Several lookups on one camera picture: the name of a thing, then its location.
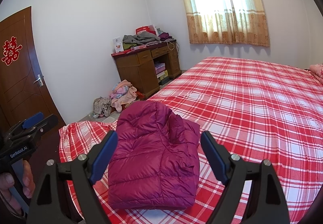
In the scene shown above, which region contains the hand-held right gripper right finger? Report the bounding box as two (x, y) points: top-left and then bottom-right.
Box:
(200, 131), (290, 224)

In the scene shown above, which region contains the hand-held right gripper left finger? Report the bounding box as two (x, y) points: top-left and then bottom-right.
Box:
(26, 130), (119, 224)

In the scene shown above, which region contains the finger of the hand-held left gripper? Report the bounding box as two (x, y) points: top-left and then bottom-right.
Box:
(6, 112), (44, 137)
(7, 114), (59, 149)

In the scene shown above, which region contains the magenta puffer jacket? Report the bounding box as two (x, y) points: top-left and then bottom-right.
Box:
(107, 100), (201, 210)

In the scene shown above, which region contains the pile of pastel clothes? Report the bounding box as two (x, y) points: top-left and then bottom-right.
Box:
(110, 79), (138, 113)

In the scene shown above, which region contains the pile of grey folded clothes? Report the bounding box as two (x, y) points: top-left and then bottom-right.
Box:
(122, 31), (162, 50)

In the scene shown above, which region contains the person's left hand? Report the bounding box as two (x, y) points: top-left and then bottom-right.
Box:
(0, 160), (36, 214)

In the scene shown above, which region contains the brown wooden door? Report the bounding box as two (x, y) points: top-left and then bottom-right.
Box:
(0, 6), (66, 136)

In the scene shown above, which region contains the grey patterned cloth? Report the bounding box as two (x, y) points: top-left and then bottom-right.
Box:
(93, 97), (113, 117)

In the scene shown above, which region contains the bed with red plaid sheet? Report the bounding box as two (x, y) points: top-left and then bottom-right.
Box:
(59, 56), (323, 224)

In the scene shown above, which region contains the red paper door decoration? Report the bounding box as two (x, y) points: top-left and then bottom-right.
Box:
(2, 36), (23, 66)

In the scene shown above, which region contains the brown wooden desk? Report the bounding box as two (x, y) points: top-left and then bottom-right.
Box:
(111, 41), (182, 100)

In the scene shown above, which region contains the red desk cover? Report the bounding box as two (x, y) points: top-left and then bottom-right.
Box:
(111, 43), (177, 57)

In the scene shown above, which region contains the white gift bag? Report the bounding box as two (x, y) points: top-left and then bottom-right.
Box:
(112, 37), (124, 53)

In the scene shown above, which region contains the beige window curtain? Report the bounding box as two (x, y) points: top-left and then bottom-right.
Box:
(174, 0), (270, 47)

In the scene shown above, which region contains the red and white box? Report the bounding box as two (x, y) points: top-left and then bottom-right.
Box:
(135, 24), (158, 36)

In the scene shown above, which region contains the pink floral folded blanket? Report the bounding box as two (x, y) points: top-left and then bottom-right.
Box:
(309, 63), (323, 83)

